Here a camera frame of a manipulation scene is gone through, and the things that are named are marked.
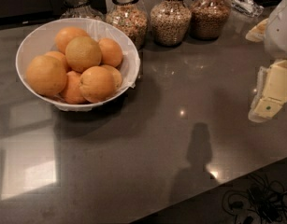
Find black cable bundle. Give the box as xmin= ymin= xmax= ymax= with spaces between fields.
xmin=222 ymin=172 xmax=287 ymax=224

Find top centre orange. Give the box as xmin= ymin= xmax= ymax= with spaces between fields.
xmin=65 ymin=36 xmax=102 ymax=73

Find glass jar brown grains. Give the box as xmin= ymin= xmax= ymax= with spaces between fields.
xmin=189 ymin=0 xmax=231 ymax=40

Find glass jar light grains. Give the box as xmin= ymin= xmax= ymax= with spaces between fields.
xmin=150 ymin=0 xmax=192 ymax=47

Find right back orange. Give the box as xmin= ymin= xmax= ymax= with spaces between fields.
xmin=98 ymin=37 xmax=123 ymax=67

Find large left orange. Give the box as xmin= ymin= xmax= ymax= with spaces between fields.
xmin=25 ymin=55 xmax=67 ymax=96

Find glass jar mixed cereal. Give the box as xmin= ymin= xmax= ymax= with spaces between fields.
xmin=106 ymin=0 xmax=148 ymax=49

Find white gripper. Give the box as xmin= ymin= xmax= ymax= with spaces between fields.
xmin=245 ymin=0 xmax=287 ymax=123

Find back top orange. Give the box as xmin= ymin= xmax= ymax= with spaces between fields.
xmin=54 ymin=26 xmax=89 ymax=53

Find clear empty glass jar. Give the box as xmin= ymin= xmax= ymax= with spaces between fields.
xmin=61 ymin=0 xmax=104 ymax=21

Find front right orange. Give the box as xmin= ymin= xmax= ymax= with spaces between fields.
xmin=79 ymin=66 xmax=116 ymax=103

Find small left hidden orange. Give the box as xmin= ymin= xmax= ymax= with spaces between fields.
xmin=46 ymin=50 xmax=70 ymax=72

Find bottom middle orange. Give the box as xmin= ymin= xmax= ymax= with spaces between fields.
xmin=60 ymin=71 xmax=86 ymax=105

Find clear plastic bag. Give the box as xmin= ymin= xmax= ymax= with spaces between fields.
xmin=229 ymin=0 xmax=264 ymax=18

